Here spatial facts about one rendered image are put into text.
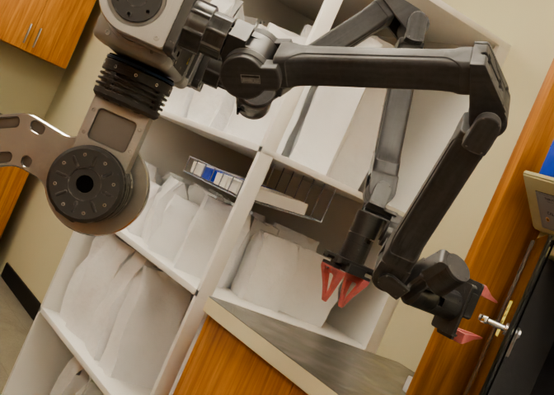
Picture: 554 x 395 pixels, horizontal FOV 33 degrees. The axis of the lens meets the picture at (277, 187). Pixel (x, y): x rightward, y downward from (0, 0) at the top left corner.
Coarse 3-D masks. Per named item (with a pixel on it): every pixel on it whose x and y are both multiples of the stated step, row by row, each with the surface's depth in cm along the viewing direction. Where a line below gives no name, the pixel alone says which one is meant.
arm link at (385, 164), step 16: (416, 16) 200; (416, 32) 199; (400, 48) 201; (416, 48) 201; (400, 96) 199; (384, 112) 198; (400, 112) 198; (384, 128) 197; (400, 128) 197; (384, 144) 196; (400, 144) 196; (384, 160) 194; (400, 160) 196; (368, 176) 198; (384, 176) 193; (368, 192) 193
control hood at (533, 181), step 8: (528, 176) 191; (536, 176) 190; (544, 176) 188; (528, 184) 192; (536, 184) 190; (544, 184) 188; (552, 184) 186; (528, 192) 194; (544, 192) 189; (552, 192) 187; (528, 200) 195; (536, 200) 192; (536, 208) 194; (536, 216) 195; (536, 224) 196; (544, 232) 195; (552, 232) 192
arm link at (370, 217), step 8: (368, 208) 194; (360, 216) 192; (368, 216) 191; (376, 216) 192; (384, 216) 194; (352, 224) 193; (360, 224) 191; (368, 224) 191; (376, 224) 192; (384, 224) 194; (360, 232) 191; (368, 232) 191; (376, 232) 192; (384, 232) 192
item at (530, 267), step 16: (544, 240) 172; (528, 256) 191; (544, 256) 167; (528, 272) 175; (528, 288) 167; (512, 304) 180; (512, 320) 167; (496, 336) 183; (496, 352) 169; (480, 368) 190; (480, 384) 173
